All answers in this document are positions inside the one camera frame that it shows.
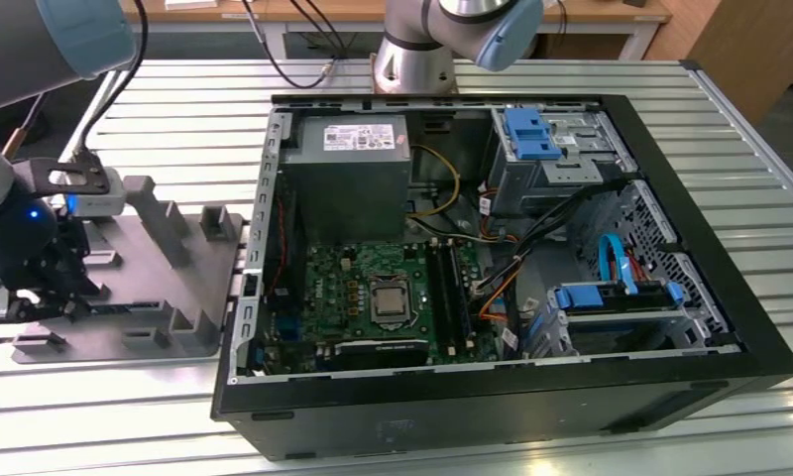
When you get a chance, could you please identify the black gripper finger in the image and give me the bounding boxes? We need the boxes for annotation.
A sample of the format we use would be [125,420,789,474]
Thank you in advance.
[0,284,75,325]
[50,221,102,317]

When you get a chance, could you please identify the RAM stick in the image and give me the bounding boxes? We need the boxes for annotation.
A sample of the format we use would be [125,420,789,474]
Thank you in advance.
[71,300,163,315]

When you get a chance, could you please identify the black RAM slot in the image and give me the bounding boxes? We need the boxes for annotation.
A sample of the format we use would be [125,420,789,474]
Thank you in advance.
[423,237,455,359]
[441,237,469,356]

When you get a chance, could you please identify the grey parts rack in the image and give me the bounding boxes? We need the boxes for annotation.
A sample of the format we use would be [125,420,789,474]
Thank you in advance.
[10,175,249,366]

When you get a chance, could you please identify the green motherboard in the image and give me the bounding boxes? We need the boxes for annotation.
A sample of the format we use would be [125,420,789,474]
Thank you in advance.
[262,240,503,373]

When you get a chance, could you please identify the grey power supply unit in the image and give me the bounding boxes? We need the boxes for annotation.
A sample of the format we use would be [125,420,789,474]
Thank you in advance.
[279,116,414,244]

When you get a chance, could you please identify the metal socket cover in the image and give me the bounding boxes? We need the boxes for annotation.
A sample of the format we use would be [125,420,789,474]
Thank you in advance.
[367,272,415,332]

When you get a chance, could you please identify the silver CPU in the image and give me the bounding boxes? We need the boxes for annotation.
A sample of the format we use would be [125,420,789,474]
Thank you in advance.
[371,286,410,318]

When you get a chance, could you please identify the black graphics card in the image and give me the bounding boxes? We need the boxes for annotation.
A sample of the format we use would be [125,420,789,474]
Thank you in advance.
[315,336,431,371]

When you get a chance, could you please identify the black PC case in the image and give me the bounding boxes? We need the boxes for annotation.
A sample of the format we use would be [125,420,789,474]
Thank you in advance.
[210,92,793,462]

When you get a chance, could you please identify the blue drive bay latch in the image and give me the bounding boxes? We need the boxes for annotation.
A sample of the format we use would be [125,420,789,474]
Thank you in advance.
[503,107,562,161]

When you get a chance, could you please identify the metal drive cage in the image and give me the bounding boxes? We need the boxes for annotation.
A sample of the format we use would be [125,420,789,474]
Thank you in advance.
[487,106,635,219]

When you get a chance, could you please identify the blue disk carrier with disk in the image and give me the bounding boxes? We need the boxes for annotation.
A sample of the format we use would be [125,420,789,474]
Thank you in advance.
[553,281,687,312]

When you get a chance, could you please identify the metal disk bay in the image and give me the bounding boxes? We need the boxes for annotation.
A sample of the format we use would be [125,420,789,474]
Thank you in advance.
[521,282,731,359]

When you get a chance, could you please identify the wooden desk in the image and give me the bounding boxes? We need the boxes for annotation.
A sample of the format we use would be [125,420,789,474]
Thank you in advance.
[121,0,674,61]

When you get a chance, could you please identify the brown cabinet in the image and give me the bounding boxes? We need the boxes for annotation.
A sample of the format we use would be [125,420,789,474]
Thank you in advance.
[646,0,793,125]

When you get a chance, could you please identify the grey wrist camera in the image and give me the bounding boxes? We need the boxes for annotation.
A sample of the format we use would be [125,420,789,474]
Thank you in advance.
[43,157,131,218]

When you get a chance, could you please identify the black camera cable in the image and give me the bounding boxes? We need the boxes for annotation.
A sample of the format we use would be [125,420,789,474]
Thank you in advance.
[71,0,151,165]

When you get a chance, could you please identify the orange red wire loop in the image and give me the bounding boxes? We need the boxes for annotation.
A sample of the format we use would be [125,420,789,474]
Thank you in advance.
[475,292,511,326]

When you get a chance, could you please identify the red orange drive wires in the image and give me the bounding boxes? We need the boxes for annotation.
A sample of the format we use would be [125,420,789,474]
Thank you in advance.
[474,182,505,219]

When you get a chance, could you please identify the thick black white wire bundle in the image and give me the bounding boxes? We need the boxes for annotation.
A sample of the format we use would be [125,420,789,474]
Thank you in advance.
[467,237,537,298]

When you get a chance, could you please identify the black flat cable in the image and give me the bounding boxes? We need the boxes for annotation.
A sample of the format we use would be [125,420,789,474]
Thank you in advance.
[511,171,639,259]

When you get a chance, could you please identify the blue data wire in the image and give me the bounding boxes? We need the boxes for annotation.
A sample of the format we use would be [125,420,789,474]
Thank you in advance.
[597,232,639,297]

